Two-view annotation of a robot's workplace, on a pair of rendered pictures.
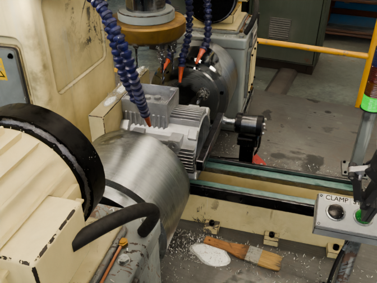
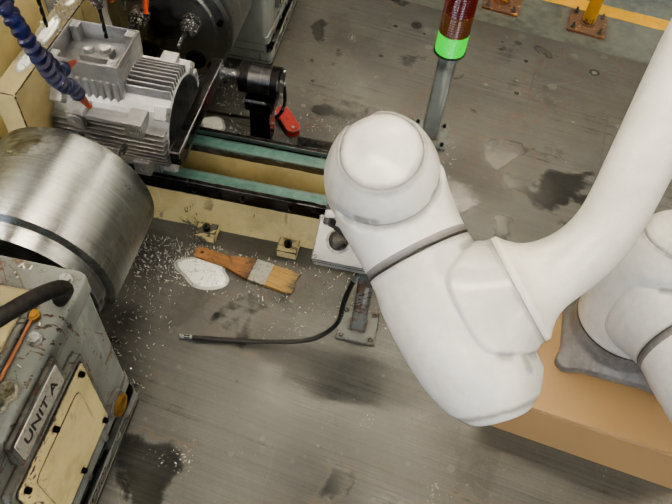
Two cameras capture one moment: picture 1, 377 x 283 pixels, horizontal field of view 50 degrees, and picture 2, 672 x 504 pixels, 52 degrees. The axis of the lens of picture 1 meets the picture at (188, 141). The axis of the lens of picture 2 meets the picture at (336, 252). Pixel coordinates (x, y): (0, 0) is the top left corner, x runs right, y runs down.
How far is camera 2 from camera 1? 33 cm
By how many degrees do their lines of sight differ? 22
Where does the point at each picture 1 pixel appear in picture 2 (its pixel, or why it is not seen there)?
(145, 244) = (63, 315)
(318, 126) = (395, 54)
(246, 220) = (254, 224)
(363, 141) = (438, 98)
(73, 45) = not seen: outside the picture
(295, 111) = (366, 23)
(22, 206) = not seen: outside the picture
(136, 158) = (60, 178)
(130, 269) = (43, 349)
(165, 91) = (119, 36)
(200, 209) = (188, 208)
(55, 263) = not seen: outside the picture
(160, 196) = (97, 232)
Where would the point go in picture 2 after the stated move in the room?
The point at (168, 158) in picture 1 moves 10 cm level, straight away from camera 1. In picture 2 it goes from (110, 170) to (114, 121)
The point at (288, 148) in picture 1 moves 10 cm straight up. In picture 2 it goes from (340, 96) to (344, 61)
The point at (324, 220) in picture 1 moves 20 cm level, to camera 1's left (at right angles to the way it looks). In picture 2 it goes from (323, 252) to (184, 255)
